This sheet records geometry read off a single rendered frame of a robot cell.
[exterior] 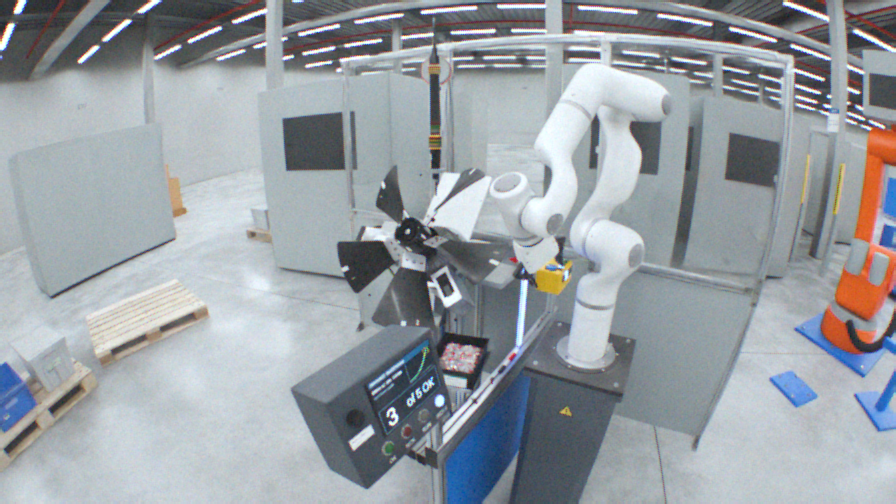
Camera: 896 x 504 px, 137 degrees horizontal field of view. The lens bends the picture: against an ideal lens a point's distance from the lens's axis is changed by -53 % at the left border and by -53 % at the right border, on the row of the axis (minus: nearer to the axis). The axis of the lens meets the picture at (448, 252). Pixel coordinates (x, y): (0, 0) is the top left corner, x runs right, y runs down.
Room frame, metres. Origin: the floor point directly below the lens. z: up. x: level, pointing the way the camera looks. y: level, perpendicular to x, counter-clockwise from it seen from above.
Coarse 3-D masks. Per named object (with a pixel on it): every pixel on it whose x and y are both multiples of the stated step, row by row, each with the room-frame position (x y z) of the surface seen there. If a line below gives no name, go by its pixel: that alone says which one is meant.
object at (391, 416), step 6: (390, 402) 0.46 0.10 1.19; (396, 402) 0.47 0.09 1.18; (384, 408) 0.45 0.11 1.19; (390, 408) 0.46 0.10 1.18; (396, 408) 0.46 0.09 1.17; (378, 414) 0.43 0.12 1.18; (384, 414) 0.44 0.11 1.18; (390, 414) 0.45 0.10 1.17; (396, 414) 0.46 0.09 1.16; (402, 414) 0.47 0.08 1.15; (384, 420) 0.44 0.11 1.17; (390, 420) 0.45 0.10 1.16; (396, 420) 0.45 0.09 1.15; (402, 420) 0.46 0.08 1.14; (384, 426) 0.43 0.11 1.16; (390, 426) 0.44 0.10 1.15; (396, 426) 0.45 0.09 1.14; (390, 432) 0.44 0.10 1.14
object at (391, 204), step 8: (392, 168) 1.57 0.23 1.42; (392, 176) 1.54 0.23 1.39; (384, 184) 1.58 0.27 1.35; (392, 184) 1.52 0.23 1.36; (384, 192) 1.57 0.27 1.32; (392, 192) 1.51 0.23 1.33; (376, 200) 1.62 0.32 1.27; (384, 200) 1.56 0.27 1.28; (392, 200) 1.50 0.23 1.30; (400, 200) 1.44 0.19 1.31; (384, 208) 1.56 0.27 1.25; (392, 208) 1.50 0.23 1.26; (400, 208) 1.43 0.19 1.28; (392, 216) 1.51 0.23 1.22; (400, 216) 1.44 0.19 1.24
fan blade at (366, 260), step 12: (348, 252) 1.39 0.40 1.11; (360, 252) 1.37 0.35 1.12; (372, 252) 1.36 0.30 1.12; (384, 252) 1.35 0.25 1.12; (348, 264) 1.38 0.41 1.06; (360, 264) 1.36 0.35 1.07; (372, 264) 1.36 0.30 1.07; (384, 264) 1.35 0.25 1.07; (348, 276) 1.37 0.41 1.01; (360, 276) 1.36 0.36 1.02; (372, 276) 1.36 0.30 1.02; (360, 288) 1.35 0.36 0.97
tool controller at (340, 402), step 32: (352, 352) 0.54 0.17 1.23; (384, 352) 0.52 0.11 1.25; (416, 352) 0.54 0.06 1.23; (320, 384) 0.44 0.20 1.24; (352, 384) 0.43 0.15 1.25; (384, 384) 0.47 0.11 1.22; (416, 384) 0.52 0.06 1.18; (320, 416) 0.39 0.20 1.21; (352, 416) 0.39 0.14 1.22; (416, 416) 0.49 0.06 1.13; (320, 448) 0.41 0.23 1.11; (352, 448) 0.37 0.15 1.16; (352, 480) 0.37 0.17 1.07
